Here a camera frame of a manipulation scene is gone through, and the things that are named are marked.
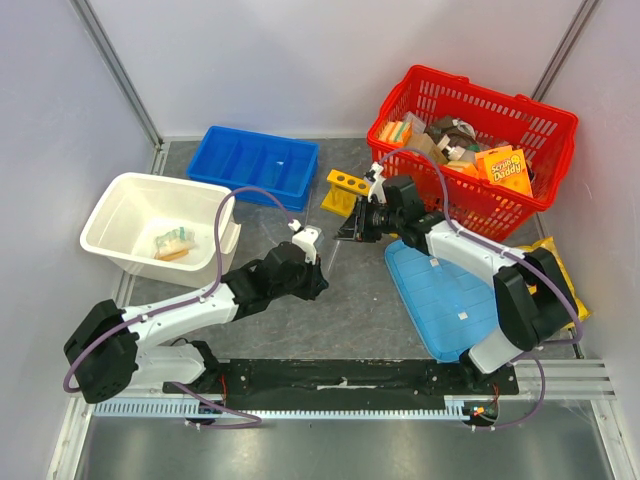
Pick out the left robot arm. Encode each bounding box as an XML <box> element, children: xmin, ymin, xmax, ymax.
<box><xmin>63</xmin><ymin>242</ymin><xmax>328</xmax><ymax>404</ymax></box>

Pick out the yellow Lays chips bag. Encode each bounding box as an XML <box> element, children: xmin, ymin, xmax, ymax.
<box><xmin>515</xmin><ymin>236</ymin><xmax>592</xmax><ymax>334</ymax></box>

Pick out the red shopping basket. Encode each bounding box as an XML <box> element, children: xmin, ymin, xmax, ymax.
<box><xmin>367</xmin><ymin>65</ymin><xmax>579</xmax><ymax>242</ymax></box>

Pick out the orange green sponge pack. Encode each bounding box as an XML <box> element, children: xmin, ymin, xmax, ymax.
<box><xmin>377</xmin><ymin>120</ymin><xmax>413</xmax><ymax>148</ymax></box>

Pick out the short clear glass tube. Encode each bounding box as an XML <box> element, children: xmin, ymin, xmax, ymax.
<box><xmin>326</xmin><ymin>241</ymin><xmax>341</xmax><ymax>276</ymax></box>

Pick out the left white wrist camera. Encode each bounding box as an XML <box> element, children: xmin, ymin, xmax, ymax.
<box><xmin>288</xmin><ymin>219</ymin><xmax>324</xmax><ymax>265</ymax></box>

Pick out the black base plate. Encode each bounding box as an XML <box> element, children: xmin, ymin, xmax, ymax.
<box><xmin>187</xmin><ymin>359</ymin><xmax>519</xmax><ymax>412</ymax></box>

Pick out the white plastic tub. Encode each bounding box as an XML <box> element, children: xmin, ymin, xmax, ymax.
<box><xmin>80</xmin><ymin>172</ymin><xmax>241</xmax><ymax>288</ymax></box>

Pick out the light blue plastic lid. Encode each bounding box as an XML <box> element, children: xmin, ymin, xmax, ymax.
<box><xmin>384</xmin><ymin>240</ymin><xmax>498</xmax><ymax>363</ymax></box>

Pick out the white cable duct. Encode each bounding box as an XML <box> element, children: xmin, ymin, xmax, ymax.
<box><xmin>93</xmin><ymin>397</ymin><xmax>470</xmax><ymax>421</ymax></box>

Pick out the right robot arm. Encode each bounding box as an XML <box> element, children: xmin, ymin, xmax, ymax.
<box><xmin>335</xmin><ymin>175</ymin><xmax>579</xmax><ymax>394</ymax></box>

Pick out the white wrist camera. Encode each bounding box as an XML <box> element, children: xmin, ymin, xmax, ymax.
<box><xmin>364</xmin><ymin>162</ymin><xmax>386</xmax><ymax>205</ymax></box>
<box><xmin>288</xmin><ymin>219</ymin><xmax>324</xmax><ymax>265</ymax></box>

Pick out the clear bag of swabs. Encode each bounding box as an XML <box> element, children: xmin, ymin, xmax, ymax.
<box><xmin>153</xmin><ymin>227</ymin><xmax>195</xmax><ymax>256</ymax></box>

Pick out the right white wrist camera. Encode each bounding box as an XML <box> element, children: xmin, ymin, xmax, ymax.
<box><xmin>364</xmin><ymin>162</ymin><xmax>386</xmax><ymax>205</ymax></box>

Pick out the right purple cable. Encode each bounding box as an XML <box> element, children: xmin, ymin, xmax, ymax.
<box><xmin>372</xmin><ymin>147</ymin><xmax>585</xmax><ymax>434</ymax></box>

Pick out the yellow test tube rack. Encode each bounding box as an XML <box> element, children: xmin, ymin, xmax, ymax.
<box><xmin>321</xmin><ymin>169</ymin><xmax>370</xmax><ymax>218</ymax></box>

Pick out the blue divided plastic tray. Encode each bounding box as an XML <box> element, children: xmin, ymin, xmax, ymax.
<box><xmin>186</xmin><ymin>126</ymin><xmax>319</xmax><ymax>212</ymax></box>

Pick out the orange Scrub Daddy package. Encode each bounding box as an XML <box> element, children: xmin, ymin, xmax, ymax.
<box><xmin>475</xmin><ymin>145</ymin><xmax>532</xmax><ymax>196</ymax></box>

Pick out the tan rubber band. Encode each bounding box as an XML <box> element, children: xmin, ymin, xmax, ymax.
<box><xmin>154</xmin><ymin>249</ymin><xmax>189</xmax><ymax>262</ymax></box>

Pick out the clear glass pipette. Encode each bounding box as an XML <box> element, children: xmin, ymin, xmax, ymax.
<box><xmin>266</xmin><ymin>161</ymin><xmax>284</xmax><ymax>189</ymax></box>

